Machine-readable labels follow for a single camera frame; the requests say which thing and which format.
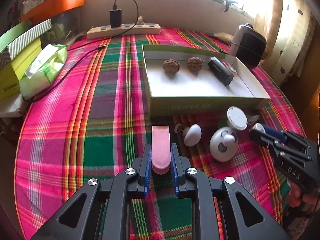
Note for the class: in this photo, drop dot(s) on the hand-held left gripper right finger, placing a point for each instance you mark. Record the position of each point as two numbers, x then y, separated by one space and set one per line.
175 172

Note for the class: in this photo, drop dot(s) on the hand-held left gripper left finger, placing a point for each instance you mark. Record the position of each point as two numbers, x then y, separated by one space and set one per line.
147 172

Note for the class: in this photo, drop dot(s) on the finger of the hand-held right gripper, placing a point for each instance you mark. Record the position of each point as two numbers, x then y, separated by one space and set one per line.
275 134
262 140

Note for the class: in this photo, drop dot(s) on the pink oblong case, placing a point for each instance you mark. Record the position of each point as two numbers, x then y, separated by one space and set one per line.
160 150

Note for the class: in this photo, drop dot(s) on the round white green gadget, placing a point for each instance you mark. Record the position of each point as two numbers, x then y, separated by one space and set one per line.
237 118

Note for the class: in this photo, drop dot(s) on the white panda-shaped gadget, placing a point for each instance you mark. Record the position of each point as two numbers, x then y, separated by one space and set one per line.
221 147

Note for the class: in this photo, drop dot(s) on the pink contact lens case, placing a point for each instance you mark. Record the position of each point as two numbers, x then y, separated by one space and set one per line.
232 69

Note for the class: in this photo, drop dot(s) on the black rectangular device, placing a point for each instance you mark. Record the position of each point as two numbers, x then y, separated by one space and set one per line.
220 71

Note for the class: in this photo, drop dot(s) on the shallow green white cardboard box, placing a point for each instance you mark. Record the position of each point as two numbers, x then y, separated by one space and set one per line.
195 85

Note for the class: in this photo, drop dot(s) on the brown walnut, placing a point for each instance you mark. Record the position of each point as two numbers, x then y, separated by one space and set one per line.
195 63
172 66

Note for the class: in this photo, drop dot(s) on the person's floral clothing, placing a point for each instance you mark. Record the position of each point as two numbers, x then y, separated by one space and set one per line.
295 195

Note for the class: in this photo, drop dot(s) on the white egg-shaped gadget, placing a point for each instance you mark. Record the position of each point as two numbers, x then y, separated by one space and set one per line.
193 135

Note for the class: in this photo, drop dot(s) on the wooden cabinet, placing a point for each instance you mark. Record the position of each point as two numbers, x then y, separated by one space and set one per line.
312 92

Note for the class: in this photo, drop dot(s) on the grey space heater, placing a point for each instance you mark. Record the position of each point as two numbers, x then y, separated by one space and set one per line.
250 47

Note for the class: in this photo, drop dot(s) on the beige heart-print curtain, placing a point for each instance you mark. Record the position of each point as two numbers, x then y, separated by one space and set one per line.
290 30

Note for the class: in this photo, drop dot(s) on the tan paper bag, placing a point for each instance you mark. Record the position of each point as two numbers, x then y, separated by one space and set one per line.
223 37

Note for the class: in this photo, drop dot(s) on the beige power strip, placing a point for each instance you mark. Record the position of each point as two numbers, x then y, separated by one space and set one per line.
140 30

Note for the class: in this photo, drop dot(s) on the green tissue pack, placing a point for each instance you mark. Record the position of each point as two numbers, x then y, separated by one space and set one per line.
45 67

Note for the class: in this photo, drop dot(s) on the white plug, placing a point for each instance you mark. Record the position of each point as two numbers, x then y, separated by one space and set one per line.
140 20

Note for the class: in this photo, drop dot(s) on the black charger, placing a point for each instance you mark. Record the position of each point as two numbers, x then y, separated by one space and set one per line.
115 17

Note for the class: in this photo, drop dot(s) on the yellow-green box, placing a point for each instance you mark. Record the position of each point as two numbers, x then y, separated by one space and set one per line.
12 80

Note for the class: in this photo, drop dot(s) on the clear storage bin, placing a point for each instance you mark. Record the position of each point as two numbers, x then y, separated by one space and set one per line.
65 27

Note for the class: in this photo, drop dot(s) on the green box with striped lid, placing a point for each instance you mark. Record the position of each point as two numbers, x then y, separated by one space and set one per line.
27 36

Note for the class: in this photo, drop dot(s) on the orange box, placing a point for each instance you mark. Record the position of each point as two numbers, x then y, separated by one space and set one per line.
57 5

